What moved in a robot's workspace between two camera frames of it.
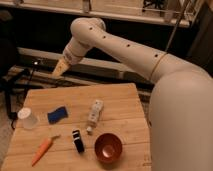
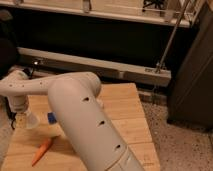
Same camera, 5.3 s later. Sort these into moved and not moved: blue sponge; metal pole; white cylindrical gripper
Moved: white cylindrical gripper
Not moved: metal pole; blue sponge
